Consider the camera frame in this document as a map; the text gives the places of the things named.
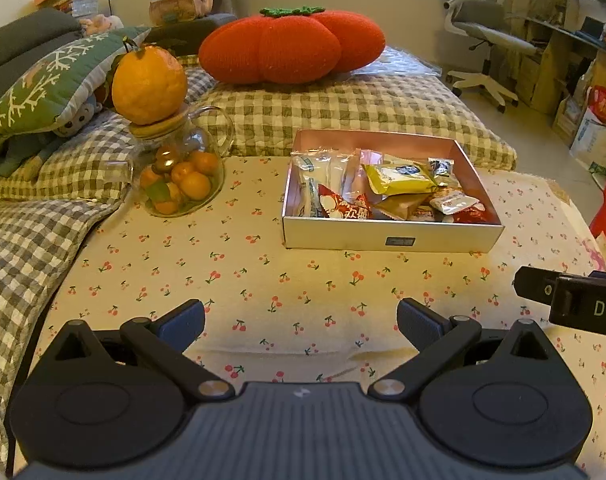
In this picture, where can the glass teapot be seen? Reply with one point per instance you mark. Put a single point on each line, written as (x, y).
(203, 140)

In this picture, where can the yellow snack packet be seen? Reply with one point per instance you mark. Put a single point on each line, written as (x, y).
(400, 177)

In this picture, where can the red gift bag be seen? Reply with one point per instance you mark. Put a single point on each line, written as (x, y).
(605, 107)

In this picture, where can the wooden teapot lid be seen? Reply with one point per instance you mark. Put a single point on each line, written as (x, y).
(158, 127)

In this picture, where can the pink snack packet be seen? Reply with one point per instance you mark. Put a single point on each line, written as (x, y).
(369, 160)

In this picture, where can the small red snack packet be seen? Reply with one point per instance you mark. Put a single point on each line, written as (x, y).
(475, 215)

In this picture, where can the green embroidered pillow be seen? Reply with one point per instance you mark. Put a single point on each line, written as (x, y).
(38, 90)

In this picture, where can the bread shaped plush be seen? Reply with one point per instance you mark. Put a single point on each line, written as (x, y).
(180, 6)

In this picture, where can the large orange fruit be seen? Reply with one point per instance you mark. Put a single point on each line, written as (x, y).
(150, 82)

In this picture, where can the blue white bread packet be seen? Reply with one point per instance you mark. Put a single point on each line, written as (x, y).
(308, 180)

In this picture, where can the grey checkered quilt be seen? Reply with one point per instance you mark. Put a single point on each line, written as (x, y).
(18, 270)

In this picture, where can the pile of small oranges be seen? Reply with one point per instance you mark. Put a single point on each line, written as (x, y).
(195, 185)

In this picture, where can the golden clear snack packet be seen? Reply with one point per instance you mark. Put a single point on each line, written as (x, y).
(405, 206)

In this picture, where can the white printed bag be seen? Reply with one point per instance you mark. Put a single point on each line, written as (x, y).
(595, 145)

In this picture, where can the clear plastic bag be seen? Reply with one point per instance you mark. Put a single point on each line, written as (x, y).
(403, 62)

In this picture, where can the pink cardboard box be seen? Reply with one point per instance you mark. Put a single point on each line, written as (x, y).
(333, 237)

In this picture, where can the grey sofa cushion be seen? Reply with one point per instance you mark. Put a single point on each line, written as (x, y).
(23, 32)

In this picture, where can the blue monkey plush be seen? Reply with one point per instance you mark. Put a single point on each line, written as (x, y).
(80, 115)

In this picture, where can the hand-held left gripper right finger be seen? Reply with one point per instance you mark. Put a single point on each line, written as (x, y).
(419, 321)

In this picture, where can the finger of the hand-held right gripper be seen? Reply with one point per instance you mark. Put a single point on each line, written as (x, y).
(533, 285)

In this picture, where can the small silver snack packet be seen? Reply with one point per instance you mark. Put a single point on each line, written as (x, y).
(440, 168)

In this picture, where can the cream white snack packet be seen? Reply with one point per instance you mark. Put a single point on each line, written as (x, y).
(453, 204)

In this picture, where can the dark cushion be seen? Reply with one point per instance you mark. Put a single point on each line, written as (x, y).
(183, 35)

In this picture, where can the green checkered quilt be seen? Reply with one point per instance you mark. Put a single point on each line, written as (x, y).
(363, 110)

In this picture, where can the red persimmon cushion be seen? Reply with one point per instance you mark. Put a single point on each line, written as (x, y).
(288, 45)

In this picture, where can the long white snack packet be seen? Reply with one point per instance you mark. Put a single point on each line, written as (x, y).
(343, 172)

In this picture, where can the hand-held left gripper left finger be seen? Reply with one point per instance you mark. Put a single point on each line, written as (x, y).
(183, 319)

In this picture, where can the small check gingham cloth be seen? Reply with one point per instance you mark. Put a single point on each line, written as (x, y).
(88, 160)

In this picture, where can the large red snack packet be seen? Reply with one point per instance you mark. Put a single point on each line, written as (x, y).
(345, 205)

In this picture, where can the grey office chair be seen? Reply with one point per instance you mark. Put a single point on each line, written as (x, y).
(488, 35)

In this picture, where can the wooden desk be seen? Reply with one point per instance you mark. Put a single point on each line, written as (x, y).
(583, 40)

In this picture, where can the cherry print cloth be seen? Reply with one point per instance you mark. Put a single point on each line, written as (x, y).
(183, 270)

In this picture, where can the pink plush toy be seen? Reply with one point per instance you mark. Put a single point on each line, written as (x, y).
(103, 24)

